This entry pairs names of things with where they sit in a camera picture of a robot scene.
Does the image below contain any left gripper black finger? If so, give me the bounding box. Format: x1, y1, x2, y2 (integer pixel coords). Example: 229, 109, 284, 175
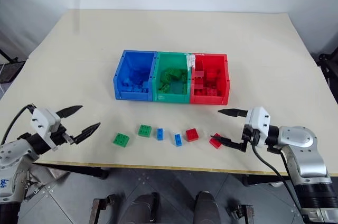
56, 105, 83, 119
73, 122, 101, 145

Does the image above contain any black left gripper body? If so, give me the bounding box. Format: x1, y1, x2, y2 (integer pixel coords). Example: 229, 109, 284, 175
49, 125, 76, 148

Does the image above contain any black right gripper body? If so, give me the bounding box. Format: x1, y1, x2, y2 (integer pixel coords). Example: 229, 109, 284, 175
241, 123, 261, 145

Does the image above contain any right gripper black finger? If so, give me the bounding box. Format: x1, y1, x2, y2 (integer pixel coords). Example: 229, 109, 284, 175
210, 135, 248, 153
217, 108, 249, 118

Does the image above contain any red flat toy brick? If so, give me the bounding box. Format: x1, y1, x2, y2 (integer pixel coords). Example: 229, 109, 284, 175
209, 132, 225, 150

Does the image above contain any red plastic bin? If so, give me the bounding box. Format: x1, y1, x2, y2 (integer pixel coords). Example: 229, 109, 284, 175
189, 53, 232, 105

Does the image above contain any green square toy brick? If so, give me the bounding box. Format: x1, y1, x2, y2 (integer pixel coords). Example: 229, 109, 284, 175
112, 132, 130, 146
138, 124, 153, 138

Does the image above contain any red square toy brick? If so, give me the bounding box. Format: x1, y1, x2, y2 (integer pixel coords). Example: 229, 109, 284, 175
185, 128, 200, 142

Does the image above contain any blue plastic bin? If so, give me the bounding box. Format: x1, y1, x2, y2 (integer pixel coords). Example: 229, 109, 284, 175
112, 49, 158, 101

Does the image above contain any green plastic bin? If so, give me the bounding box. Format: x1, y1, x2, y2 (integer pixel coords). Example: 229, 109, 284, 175
152, 51, 195, 103

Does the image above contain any dark rounded shape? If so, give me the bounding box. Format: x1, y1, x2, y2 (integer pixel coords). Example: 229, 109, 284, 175
194, 190, 221, 224
126, 192, 161, 224

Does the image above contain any black mesh crate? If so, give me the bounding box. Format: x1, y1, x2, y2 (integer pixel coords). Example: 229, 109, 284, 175
0, 61, 26, 85

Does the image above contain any black metal rod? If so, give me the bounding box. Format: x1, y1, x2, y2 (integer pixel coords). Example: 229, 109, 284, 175
0, 48, 20, 63

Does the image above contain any black metal stand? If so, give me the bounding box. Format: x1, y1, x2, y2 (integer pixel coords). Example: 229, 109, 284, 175
316, 52, 338, 98

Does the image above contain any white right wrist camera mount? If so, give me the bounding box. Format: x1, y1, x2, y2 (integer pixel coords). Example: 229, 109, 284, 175
244, 106, 271, 148

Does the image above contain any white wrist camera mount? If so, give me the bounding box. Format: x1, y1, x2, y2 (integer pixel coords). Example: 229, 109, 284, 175
244, 106, 271, 148
31, 107, 62, 152

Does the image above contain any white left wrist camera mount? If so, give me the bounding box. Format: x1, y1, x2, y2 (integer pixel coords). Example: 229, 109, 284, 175
31, 107, 62, 152

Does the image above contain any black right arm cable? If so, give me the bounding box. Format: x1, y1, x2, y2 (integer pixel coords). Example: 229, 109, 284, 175
250, 139, 307, 217

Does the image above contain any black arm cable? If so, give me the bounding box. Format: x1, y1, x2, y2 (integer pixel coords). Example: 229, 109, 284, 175
250, 139, 307, 217
0, 104, 36, 145

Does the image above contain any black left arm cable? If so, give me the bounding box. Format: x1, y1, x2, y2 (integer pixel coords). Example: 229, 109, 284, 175
0, 104, 36, 145

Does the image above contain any black table frame beam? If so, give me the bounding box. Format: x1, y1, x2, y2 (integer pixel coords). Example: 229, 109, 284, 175
242, 173, 292, 188

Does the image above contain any rusty metal bracket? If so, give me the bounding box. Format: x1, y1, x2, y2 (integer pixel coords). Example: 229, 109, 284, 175
227, 202, 256, 224
88, 193, 117, 224

